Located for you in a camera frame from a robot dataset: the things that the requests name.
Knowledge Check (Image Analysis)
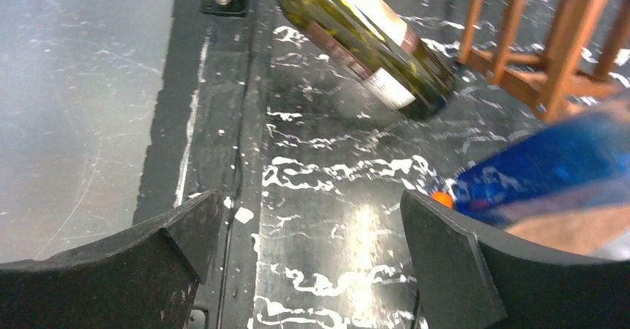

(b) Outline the blue glass bottle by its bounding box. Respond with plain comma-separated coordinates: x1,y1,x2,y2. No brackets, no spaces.
454,98,629,227

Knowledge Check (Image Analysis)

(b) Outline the black base beam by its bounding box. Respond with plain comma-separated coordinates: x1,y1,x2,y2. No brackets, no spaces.
133,0,276,328

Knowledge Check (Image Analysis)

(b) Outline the wooden board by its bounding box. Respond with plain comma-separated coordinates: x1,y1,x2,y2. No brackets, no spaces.
505,203,629,258

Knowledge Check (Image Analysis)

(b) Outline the dark bottle black cap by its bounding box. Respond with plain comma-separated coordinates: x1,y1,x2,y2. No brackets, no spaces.
278,0,455,120

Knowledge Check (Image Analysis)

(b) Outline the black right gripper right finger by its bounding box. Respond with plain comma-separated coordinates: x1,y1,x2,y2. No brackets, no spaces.
400,191,629,328

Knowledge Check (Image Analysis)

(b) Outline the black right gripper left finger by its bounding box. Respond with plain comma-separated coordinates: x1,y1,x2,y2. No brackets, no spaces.
1,192,224,328

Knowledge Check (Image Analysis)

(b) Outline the brown wooden wine rack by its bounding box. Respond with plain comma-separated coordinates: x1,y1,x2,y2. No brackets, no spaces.
458,0,629,122

